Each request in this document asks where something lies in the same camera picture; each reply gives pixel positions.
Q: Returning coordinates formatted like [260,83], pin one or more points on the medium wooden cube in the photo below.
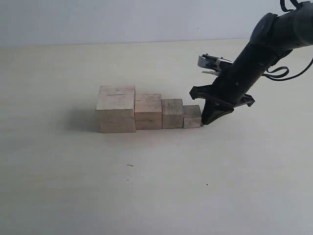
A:
[172,113]

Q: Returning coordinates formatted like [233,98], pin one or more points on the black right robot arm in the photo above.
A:
[273,38]

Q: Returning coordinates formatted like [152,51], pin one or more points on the largest wooden cube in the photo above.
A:
[115,109]

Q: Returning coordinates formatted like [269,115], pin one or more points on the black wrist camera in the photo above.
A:
[215,64]

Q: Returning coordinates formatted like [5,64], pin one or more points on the smallest wooden cube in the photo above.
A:
[192,116]

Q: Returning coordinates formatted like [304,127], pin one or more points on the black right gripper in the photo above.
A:
[234,81]

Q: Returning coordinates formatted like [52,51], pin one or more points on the tall wooden cube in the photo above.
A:
[148,112]

